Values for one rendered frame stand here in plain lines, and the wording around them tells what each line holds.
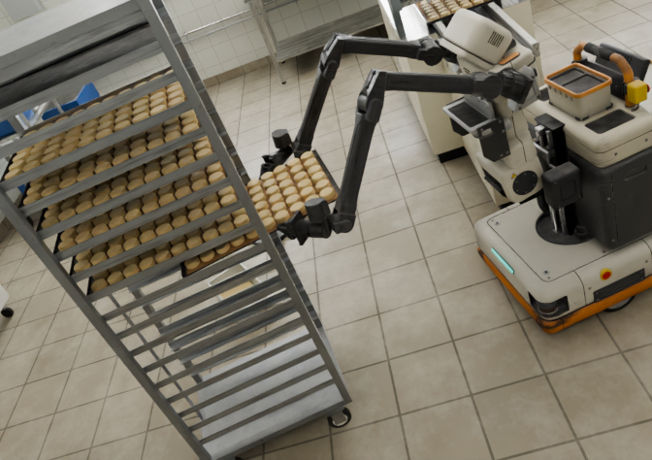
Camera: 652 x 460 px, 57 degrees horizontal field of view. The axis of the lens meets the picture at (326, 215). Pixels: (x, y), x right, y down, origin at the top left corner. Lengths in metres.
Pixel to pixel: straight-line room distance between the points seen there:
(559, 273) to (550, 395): 0.47
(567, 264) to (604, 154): 0.51
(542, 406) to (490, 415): 0.20
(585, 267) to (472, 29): 1.06
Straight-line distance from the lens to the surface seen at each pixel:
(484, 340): 2.74
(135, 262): 2.12
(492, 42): 2.12
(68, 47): 1.75
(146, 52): 1.74
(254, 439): 2.59
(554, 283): 2.53
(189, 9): 6.64
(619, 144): 2.35
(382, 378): 2.73
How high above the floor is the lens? 2.05
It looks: 33 degrees down
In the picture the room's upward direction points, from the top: 23 degrees counter-clockwise
